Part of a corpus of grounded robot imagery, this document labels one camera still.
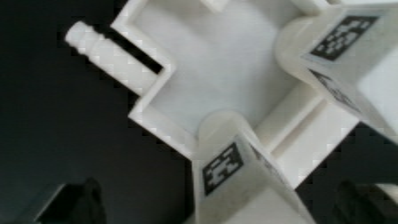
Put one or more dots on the white chair leg with tag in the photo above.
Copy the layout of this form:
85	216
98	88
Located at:
336	52

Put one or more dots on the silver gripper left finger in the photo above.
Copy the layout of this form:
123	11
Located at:
75	205

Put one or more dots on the small white leg part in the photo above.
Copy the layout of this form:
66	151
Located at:
242	192

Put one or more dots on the white chair seat part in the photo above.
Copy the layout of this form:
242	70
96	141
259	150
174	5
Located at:
185	49

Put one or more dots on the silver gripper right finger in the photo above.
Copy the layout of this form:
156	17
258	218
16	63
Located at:
366	203

